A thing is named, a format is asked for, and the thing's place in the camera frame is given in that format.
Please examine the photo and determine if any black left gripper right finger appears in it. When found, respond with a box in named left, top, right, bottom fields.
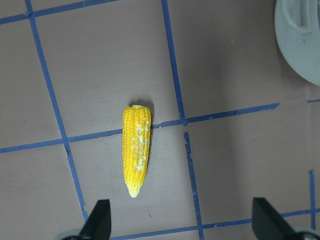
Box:
left=251, top=197, right=304, bottom=240

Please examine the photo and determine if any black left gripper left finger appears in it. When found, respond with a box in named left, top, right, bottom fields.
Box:
left=79, top=199, right=111, bottom=240

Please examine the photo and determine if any yellow corn cob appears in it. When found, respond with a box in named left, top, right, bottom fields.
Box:
left=122, top=105, right=152, bottom=198

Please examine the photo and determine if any glass pot lid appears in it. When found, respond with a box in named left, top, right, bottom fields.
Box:
left=274, top=0, right=320, bottom=86

